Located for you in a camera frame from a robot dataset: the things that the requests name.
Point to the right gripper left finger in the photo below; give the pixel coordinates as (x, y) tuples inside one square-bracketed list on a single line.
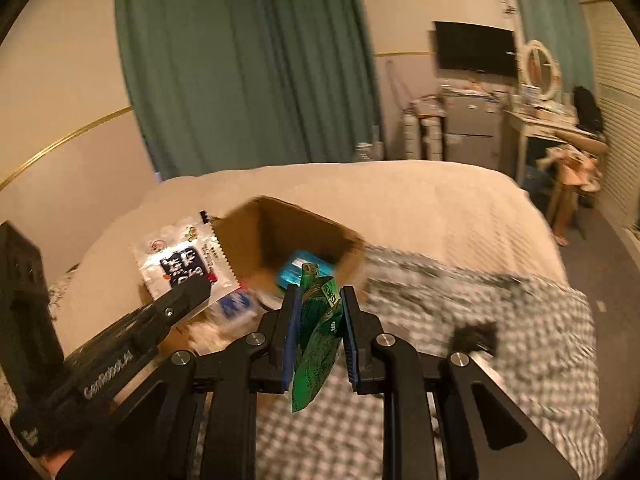
[(283, 340)]

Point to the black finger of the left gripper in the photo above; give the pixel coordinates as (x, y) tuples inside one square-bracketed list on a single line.
[(181, 301)]

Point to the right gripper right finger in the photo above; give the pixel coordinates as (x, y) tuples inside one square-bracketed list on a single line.
[(364, 370)]

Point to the green snack packet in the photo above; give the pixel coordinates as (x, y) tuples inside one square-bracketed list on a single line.
[(319, 335)]

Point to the white snack packet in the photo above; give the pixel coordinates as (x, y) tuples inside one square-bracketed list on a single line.
[(186, 248)]

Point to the teal patterned packet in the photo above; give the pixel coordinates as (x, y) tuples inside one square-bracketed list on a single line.
[(291, 272)]

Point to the black white bottle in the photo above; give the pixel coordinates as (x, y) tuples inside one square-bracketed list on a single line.
[(475, 338)]

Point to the person's left hand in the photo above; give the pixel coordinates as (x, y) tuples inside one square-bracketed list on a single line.
[(54, 462)]

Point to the blue tissue pack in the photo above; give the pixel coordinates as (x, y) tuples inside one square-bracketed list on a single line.
[(230, 318)]

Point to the brown cardboard box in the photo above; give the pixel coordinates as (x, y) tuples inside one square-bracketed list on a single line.
[(260, 236)]

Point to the cream quilted blanket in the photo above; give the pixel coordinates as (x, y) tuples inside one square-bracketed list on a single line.
[(458, 214)]

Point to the white radiator heater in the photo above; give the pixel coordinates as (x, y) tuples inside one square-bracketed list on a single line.
[(423, 136)]

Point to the grey mini fridge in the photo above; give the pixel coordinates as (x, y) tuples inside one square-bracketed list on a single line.
[(472, 129)]

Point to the teal curtain left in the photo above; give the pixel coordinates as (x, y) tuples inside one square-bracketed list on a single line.
[(239, 84)]

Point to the teal curtain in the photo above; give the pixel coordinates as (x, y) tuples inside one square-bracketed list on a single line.
[(239, 84), (561, 26)]

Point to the white dressing table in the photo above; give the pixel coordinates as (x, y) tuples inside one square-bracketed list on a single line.
[(518, 129)]

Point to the wooden chair with clothes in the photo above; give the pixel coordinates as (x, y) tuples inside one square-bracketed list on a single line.
[(576, 162)]

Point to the black backpack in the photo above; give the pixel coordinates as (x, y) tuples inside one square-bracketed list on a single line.
[(589, 115)]

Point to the white oval vanity mirror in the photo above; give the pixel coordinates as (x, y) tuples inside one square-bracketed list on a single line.
[(539, 68)]

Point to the teal curtain right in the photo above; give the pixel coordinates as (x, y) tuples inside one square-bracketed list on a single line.
[(561, 26)]

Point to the black wall television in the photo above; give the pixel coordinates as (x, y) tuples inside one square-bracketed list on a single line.
[(476, 48)]

